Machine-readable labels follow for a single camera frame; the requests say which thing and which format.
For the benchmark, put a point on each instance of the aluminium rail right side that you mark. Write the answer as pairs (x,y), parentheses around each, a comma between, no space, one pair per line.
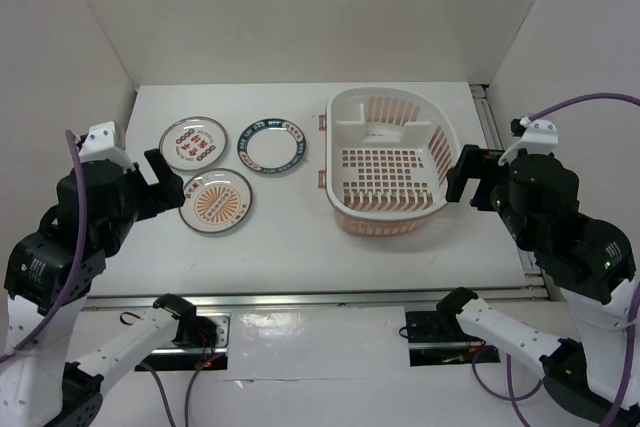
(533,276)

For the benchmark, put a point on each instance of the plate with orange sunburst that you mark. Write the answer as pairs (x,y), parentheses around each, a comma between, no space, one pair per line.
(216,201)

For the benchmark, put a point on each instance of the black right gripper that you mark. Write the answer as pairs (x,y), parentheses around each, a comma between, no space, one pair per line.
(471,161)

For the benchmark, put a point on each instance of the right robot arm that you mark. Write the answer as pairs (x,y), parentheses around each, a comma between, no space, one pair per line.
(595,377)

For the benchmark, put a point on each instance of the aluminium rail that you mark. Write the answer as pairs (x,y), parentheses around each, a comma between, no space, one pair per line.
(533,276)
(402,297)

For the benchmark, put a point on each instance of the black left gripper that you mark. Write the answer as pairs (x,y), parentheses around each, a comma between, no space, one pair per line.
(169,191)

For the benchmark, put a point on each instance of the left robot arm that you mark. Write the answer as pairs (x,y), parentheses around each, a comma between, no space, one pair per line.
(49,276)

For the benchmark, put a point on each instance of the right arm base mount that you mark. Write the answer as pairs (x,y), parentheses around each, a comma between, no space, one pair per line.
(432,341)

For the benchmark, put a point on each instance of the white and pink dish rack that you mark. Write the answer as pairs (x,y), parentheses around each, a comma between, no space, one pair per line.
(387,154)

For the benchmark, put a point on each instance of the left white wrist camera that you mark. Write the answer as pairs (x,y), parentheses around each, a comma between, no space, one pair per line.
(106,141)

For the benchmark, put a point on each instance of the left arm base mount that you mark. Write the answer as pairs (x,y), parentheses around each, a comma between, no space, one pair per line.
(207,348)

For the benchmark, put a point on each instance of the plate with red characters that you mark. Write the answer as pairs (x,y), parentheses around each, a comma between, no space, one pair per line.
(193,143)

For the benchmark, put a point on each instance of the aluminium rail front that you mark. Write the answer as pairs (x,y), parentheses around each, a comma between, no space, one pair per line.
(402,297)

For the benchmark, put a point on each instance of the green rimmed white plate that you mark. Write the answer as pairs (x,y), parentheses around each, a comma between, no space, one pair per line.
(272,146)

